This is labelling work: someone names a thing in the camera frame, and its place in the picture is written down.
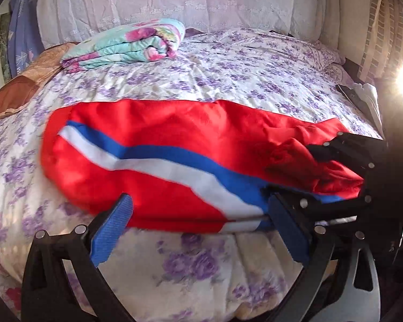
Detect grey garment on bed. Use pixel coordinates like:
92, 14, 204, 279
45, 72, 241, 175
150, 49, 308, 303
353, 83, 384, 137

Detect purple floral bed sheet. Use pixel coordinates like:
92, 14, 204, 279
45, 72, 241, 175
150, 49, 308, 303
0, 29, 378, 321

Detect red blue white pants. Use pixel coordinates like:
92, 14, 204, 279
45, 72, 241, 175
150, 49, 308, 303
41, 99, 362, 233

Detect brown satin pillow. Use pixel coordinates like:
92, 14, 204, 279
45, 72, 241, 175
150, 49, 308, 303
0, 42, 78, 120

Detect blue patterned hanging cloth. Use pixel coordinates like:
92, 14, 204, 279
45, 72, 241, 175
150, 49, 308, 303
8, 0, 44, 77

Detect beige checkered curtain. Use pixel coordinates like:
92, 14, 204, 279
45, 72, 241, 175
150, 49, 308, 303
357, 0, 403, 84

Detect white lace headboard cover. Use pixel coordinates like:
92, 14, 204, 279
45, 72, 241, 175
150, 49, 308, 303
37, 0, 340, 48

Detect black object on bed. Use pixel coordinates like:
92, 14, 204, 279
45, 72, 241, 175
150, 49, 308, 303
336, 84, 372, 119

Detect folded floral teal blanket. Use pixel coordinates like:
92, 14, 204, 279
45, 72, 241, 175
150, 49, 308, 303
61, 18, 185, 73

